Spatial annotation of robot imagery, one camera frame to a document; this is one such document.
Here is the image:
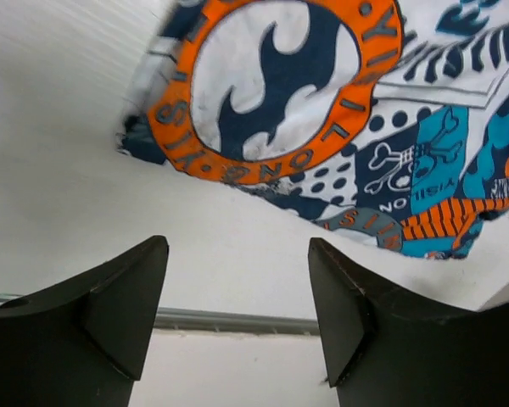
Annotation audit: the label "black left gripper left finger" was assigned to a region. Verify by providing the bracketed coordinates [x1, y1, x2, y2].
[0, 236, 169, 406]

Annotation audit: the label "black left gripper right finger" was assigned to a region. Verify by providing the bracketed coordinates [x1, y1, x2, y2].
[308, 237, 509, 406]

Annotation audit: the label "colourful patterned shorts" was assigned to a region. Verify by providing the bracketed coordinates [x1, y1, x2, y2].
[115, 0, 509, 259]

